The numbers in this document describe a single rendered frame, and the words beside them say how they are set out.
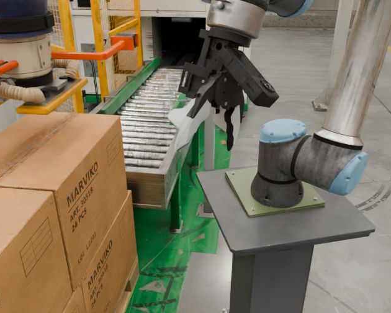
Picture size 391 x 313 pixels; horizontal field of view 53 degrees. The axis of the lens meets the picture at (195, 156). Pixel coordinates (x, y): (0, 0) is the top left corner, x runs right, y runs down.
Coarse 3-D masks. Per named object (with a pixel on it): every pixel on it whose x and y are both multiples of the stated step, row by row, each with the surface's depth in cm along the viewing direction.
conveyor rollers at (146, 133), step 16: (160, 80) 358; (176, 80) 356; (144, 96) 311; (160, 96) 317; (176, 96) 315; (128, 112) 279; (144, 112) 278; (160, 112) 284; (128, 128) 254; (144, 128) 253; (160, 128) 252; (176, 128) 258; (128, 144) 231; (144, 144) 236; (160, 144) 235; (128, 160) 213; (144, 160) 212; (160, 160) 219
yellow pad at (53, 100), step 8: (72, 80) 140; (80, 80) 142; (64, 88) 132; (72, 88) 133; (80, 88) 139; (48, 96) 124; (56, 96) 124; (64, 96) 126; (24, 104) 118; (32, 104) 118; (40, 104) 117; (48, 104) 119; (56, 104) 121; (24, 112) 116; (32, 112) 116; (40, 112) 116; (48, 112) 116
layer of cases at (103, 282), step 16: (128, 192) 184; (128, 208) 184; (112, 224) 163; (128, 224) 185; (112, 240) 164; (128, 240) 187; (96, 256) 147; (112, 256) 165; (128, 256) 189; (96, 272) 148; (112, 272) 167; (128, 272) 191; (80, 288) 134; (96, 288) 149; (112, 288) 168; (80, 304) 134; (96, 304) 150; (112, 304) 169
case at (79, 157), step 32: (32, 128) 151; (64, 128) 151; (96, 128) 151; (0, 160) 127; (32, 160) 127; (64, 160) 127; (96, 160) 140; (64, 192) 117; (96, 192) 142; (64, 224) 118; (96, 224) 144
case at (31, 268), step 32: (0, 192) 110; (32, 192) 110; (0, 224) 97; (32, 224) 100; (0, 256) 88; (32, 256) 101; (64, 256) 120; (0, 288) 88; (32, 288) 102; (64, 288) 121
